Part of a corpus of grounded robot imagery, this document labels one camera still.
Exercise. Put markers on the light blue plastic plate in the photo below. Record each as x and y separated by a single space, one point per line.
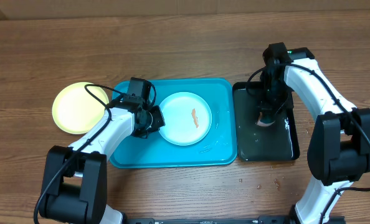
187 118

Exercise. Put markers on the black rectangular water tray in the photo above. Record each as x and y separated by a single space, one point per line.
277 142

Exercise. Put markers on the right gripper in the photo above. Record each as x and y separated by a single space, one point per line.
276 111

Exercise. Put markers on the yellow-green plastic plate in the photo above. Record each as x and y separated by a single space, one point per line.
75 111

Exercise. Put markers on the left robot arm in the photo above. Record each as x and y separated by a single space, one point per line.
74 186

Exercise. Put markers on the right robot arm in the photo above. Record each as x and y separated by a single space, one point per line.
339 150

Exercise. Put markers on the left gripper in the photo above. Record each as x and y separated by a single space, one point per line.
159 122

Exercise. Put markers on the teal plastic serving tray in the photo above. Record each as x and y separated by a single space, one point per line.
218 147

